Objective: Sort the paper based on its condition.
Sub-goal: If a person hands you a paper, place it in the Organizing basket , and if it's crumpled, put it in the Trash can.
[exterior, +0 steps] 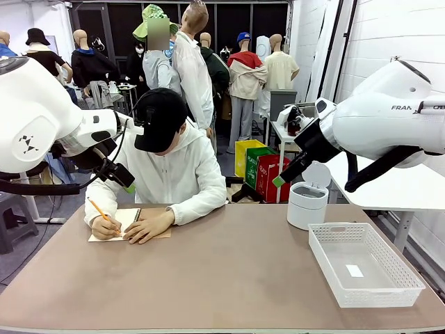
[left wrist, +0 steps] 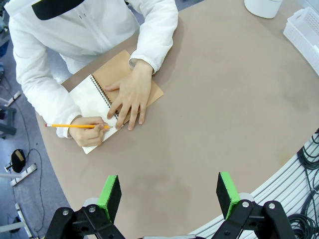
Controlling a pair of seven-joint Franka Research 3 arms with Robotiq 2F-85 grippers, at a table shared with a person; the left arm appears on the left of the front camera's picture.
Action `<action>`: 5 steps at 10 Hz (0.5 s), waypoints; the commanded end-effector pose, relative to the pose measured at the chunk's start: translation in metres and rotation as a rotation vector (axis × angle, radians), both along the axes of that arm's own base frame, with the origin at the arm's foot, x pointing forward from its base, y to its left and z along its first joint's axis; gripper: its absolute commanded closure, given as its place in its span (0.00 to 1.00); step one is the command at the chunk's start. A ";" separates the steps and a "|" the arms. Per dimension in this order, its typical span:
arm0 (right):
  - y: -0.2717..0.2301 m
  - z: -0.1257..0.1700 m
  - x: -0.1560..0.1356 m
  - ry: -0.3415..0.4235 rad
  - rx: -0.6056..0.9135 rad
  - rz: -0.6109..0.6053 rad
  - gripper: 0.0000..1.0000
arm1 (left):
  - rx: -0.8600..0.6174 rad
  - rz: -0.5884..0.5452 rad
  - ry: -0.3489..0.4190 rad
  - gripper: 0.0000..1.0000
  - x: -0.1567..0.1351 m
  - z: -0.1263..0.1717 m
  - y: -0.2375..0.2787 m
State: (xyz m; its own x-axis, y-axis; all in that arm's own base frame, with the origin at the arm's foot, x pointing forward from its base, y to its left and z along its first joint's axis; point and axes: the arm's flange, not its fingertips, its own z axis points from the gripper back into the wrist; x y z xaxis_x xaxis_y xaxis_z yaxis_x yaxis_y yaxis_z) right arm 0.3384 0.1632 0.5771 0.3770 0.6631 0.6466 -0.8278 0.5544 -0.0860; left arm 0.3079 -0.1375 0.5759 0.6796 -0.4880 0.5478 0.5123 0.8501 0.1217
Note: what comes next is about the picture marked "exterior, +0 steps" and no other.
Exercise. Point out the green checked sun hat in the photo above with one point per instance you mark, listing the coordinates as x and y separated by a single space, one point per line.
147 14

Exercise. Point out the grey plastic stool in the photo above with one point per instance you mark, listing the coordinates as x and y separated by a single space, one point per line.
17 208

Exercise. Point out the red recycling bin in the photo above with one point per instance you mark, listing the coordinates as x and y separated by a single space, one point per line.
269 181

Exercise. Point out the person in white hoodie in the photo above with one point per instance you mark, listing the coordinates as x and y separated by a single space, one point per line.
174 170

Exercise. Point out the small white side table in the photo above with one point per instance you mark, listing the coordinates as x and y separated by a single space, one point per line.
278 130

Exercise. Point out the mannequin in red beige jacket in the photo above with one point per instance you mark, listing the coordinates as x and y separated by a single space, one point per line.
247 80

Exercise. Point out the black chair base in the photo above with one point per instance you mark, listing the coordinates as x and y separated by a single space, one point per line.
243 191

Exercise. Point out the person's right forearm white sleeve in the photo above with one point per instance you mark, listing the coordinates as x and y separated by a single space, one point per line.
99 198

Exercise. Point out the background person with mask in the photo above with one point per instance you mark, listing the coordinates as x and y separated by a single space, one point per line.
135 69

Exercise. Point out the mannequin in black hoodie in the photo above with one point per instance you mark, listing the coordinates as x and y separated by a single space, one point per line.
90 66

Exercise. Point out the background table with items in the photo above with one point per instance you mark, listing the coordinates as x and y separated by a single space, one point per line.
127 87

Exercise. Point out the large white table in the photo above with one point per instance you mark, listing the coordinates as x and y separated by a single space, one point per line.
400 195

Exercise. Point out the yellow recycling bin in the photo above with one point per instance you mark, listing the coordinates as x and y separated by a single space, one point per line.
243 156

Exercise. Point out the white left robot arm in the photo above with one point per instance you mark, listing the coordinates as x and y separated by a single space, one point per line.
34 111

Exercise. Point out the green recycling bin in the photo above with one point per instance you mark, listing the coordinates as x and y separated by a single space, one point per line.
252 167

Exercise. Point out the jar of dark liquid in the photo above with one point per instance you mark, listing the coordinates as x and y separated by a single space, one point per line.
293 130

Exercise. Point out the mannequin in blue shirt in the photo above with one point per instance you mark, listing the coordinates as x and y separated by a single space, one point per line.
5 50

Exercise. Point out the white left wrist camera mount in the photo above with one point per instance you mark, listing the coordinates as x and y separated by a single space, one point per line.
130 125

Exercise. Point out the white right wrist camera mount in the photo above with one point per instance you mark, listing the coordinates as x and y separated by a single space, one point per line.
283 116

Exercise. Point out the grey metal pot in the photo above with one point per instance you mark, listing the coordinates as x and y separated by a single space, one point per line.
306 104

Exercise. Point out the grey cabinet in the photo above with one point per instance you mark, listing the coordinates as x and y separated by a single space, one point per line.
281 102

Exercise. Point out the blue cap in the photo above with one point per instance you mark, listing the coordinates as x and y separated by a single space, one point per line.
243 35

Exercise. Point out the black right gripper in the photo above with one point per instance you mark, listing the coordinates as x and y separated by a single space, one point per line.
316 141

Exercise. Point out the mannequin in black top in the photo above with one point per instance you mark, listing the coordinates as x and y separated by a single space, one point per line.
47 59

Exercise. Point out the black tripod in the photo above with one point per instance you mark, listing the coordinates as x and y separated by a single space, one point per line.
396 58

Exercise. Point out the person's right hand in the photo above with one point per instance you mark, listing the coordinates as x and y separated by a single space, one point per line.
102 229

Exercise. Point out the person's left forearm white sleeve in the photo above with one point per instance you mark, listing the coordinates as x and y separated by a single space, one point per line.
198 208

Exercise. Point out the spiral notebook brown cover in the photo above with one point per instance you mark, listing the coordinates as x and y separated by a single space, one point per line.
128 215

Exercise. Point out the mannequin in cream shirt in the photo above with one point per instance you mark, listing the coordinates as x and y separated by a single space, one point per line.
280 69

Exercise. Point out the mannequin in grey vest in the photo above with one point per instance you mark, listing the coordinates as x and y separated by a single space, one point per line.
158 69

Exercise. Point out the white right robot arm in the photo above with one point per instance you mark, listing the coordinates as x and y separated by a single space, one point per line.
382 121

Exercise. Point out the mannequin in dark green jacket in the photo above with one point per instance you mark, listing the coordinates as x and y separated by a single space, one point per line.
217 69

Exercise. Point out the blue cloth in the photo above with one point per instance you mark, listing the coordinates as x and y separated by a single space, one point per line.
59 170

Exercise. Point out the white table leg frame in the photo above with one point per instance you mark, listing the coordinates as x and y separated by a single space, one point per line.
33 205

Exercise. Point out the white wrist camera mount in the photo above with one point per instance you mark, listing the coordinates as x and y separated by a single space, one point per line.
283 116
130 125

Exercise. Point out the tall mannequin white shirt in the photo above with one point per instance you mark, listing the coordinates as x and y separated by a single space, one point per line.
191 69

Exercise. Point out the white perforated plastic basket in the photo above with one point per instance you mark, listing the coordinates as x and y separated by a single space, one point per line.
347 295

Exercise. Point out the white round trash bin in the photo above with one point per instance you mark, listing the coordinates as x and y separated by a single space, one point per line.
306 212

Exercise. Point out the black bucket hat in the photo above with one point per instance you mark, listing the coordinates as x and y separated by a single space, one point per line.
36 35

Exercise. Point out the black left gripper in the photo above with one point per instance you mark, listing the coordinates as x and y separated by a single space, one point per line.
87 158

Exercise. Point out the yellow pencil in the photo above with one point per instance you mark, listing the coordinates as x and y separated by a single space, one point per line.
98 209

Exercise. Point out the black baseball cap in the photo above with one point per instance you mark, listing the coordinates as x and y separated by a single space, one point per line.
163 118

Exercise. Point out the person's left hand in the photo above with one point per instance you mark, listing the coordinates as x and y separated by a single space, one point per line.
149 226

